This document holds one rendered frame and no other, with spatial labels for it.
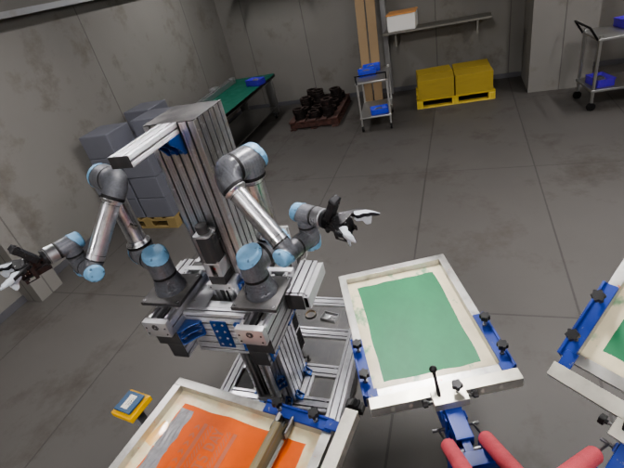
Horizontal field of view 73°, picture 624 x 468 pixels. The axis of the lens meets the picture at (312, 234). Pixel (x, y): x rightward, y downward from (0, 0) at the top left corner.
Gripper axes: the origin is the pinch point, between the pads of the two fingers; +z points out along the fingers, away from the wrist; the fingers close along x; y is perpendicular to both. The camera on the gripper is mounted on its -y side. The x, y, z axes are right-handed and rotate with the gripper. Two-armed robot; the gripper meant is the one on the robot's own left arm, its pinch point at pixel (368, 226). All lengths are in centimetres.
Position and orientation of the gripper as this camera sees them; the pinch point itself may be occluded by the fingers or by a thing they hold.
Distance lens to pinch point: 142.5
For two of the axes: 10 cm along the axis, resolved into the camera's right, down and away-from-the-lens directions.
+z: 7.5, 2.2, -6.3
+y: 2.9, 7.4, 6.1
